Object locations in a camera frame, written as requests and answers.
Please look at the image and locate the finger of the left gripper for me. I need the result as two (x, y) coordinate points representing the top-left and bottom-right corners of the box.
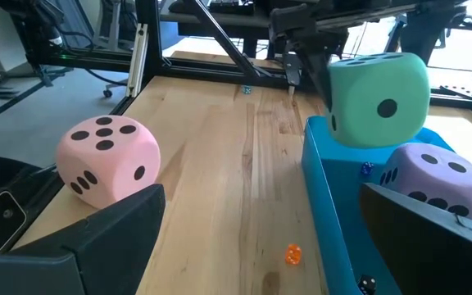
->
(283, 39), (334, 114)
(399, 7), (456, 66)

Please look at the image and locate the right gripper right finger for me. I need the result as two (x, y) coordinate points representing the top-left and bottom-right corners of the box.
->
(358, 182), (472, 295)

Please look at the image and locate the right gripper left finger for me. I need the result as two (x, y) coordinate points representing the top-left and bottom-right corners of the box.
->
(0, 183), (166, 295)

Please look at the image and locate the large green foam die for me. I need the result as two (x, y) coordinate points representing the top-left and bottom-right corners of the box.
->
(326, 52), (431, 149)

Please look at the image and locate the large purple foam die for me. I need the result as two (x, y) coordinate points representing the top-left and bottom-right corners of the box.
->
(379, 142), (472, 221)

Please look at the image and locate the small black die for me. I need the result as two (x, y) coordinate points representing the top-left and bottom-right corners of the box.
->
(356, 274), (377, 295)

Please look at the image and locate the large pink foam die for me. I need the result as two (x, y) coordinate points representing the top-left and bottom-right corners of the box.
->
(54, 115), (162, 210)

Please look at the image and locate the blue plastic bin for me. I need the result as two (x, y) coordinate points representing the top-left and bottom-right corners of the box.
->
(300, 115), (472, 295)

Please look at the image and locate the small orange translucent die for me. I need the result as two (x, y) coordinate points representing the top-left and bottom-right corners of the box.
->
(284, 243), (303, 266)

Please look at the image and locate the silver frame bracket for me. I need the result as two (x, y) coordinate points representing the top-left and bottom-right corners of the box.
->
(125, 23), (149, 98)

